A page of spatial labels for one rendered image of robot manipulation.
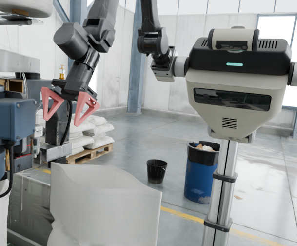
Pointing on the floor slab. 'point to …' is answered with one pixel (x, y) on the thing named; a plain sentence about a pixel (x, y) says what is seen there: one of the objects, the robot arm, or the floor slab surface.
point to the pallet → (90, 154)
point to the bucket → (156, 170)
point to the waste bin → (200, 171)
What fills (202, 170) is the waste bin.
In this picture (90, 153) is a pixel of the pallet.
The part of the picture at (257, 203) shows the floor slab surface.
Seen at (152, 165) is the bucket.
